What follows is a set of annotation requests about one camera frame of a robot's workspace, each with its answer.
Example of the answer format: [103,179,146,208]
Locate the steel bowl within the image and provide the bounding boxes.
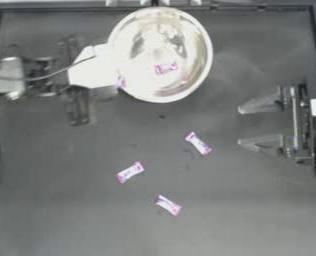
[106,6,214,104]

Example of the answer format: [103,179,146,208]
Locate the purple Hi-Chew candy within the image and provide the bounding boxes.
[115,160,146,185]
[115,75,127,90]
[154,194,182,217]
[183,130,213,157]
[154,61,181,76]

